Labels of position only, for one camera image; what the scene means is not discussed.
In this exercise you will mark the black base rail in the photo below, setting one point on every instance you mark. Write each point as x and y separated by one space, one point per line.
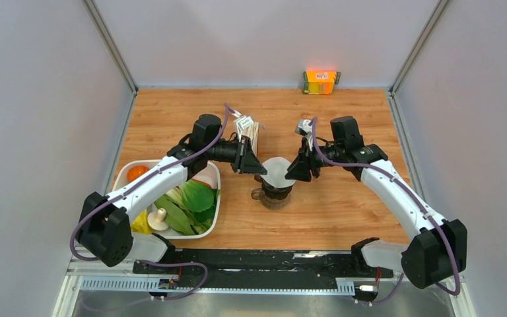
264 270

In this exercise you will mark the red chili pepper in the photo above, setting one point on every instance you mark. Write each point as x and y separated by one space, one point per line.
207 182

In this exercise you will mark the pack of paper filters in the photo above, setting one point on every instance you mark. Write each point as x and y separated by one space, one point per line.
252 132

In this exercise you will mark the dark green leaf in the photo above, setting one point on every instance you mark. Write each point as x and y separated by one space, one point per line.
175 217

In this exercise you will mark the white paper coffee filter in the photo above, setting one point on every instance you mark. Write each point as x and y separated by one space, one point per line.
276 168

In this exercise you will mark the clear glass coffee server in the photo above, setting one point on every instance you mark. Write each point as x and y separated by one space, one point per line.
270 203

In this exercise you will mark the orange small pumpkin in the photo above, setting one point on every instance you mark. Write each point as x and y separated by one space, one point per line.
135 172

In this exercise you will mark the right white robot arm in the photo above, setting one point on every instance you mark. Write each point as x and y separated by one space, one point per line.
437 252

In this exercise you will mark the orange green carton box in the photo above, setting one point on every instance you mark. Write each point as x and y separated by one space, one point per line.
320 82

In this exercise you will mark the yellow napa cabbage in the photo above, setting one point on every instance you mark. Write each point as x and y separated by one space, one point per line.
140 224

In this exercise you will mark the white mushroom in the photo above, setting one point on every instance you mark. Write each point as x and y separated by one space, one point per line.
156 220

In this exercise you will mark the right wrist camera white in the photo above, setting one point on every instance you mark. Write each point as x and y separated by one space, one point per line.
304 128

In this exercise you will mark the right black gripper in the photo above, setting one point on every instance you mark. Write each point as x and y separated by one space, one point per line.
305 162

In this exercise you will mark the dark brown coffee dripper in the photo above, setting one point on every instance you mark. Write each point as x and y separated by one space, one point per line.
269 191

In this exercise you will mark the white rectangular tray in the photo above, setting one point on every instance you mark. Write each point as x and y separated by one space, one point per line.
188 211

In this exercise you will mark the green bok choy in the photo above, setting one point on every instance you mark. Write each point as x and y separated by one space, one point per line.
193 196

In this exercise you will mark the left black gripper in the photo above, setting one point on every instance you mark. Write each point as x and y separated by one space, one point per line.
245 161

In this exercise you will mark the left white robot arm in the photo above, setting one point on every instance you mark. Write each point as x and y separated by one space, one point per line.
104 224

